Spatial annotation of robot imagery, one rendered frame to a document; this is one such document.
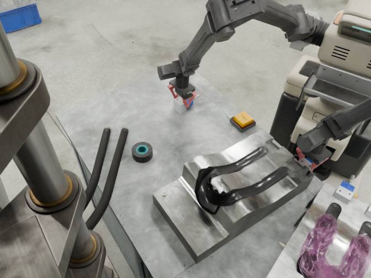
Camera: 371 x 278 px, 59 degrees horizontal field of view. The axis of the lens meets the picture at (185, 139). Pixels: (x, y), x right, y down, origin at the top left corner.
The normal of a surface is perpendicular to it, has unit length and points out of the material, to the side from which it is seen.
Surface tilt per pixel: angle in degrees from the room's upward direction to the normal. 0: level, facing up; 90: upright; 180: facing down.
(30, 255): 0
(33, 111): 90
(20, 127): 90
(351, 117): 99
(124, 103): 0
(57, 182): 90
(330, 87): 0
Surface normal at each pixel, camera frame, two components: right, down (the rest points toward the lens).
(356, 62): -0.54, 0.70
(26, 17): 0.64, 0.59
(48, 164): 0.86, 0.40
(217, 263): 0.03, -0.67
